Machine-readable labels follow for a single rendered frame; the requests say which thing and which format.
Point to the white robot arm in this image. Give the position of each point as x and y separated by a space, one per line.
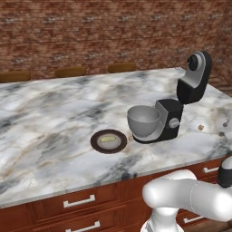
184 198

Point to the yellow butter stick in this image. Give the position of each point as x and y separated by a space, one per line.
108 139

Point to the grey mixer bowl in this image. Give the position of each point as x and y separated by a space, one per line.
143 121

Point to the silver mixer speed knob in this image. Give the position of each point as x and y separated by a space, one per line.
174 123

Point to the black stand mixer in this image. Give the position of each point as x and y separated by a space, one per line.
188 90

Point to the brown sugar cube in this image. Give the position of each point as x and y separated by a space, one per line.
200 127

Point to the dark brown round plate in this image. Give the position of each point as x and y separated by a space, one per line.
98 143

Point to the brown wooden chair back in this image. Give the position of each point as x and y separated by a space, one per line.
70 72
14 76
121 67

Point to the red-brown drawer front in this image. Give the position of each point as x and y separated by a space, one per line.
184 216
201 170
114 217
48 204

